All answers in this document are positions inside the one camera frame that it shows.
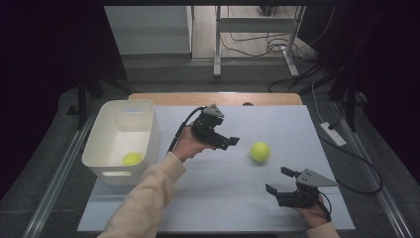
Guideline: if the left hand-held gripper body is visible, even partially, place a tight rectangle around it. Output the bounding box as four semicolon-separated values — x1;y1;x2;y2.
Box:
190;103;230;151

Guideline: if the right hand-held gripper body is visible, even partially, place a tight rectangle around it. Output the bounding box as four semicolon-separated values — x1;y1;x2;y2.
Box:
274;168;340;209

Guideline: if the yellow tennis ball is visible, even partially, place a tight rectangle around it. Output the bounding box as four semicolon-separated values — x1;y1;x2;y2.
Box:
122;152;144;167
250;141;271;164

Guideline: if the white plastic bin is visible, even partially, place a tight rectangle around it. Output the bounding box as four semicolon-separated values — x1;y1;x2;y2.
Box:
81;98;161;186

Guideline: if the person's right hand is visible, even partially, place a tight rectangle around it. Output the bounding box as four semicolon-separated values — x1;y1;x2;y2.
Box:
293;193;331;229

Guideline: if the person's left hand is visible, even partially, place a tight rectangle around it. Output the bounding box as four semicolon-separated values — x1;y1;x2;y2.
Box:
171;125;216;164

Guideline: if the wooden table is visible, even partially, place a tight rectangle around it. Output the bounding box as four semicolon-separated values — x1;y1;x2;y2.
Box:
128;92;304;107

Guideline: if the pale table mat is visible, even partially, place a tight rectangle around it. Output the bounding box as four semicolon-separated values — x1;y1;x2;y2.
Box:
76;104;357;232

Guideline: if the white power strip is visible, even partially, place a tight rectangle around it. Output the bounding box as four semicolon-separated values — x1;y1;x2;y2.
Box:
319;121;348;148

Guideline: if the white metal stand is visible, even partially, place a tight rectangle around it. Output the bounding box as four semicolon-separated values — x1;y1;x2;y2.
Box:
212;5;306;78

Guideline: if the black stand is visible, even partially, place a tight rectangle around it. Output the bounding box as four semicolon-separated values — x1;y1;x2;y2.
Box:
330;65;368;133
65;65;133;132

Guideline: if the white cabinet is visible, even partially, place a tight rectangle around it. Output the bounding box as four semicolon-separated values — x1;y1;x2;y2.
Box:
104;5;194;56

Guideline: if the dark curtain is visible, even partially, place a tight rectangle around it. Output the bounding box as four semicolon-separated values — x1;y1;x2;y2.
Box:
0;0;128;199
303;0;420;184

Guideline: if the left hand-held gripper cable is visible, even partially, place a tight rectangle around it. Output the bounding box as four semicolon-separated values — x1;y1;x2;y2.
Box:
166;106;206;154

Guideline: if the hand-held gripper cable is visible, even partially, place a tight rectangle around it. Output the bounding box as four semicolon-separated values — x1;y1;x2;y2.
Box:
318;191;332;223
166;106;206;154

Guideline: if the right hand-held gripper cable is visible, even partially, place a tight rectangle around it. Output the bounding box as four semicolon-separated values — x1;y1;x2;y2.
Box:
318;191;332;223

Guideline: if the black power strip cable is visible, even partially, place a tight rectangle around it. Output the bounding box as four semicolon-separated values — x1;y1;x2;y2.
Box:
317;133;384;195

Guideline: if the thick black floor cable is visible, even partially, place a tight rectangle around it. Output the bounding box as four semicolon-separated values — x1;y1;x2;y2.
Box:
267;62;331;94

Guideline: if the tangle of black floor cables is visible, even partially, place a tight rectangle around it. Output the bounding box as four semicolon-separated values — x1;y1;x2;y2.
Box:
219;31;318;63

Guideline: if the aluminium floor rail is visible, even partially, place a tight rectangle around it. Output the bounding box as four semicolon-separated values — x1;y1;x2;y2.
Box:
21;108;100;238
333;102;409;238

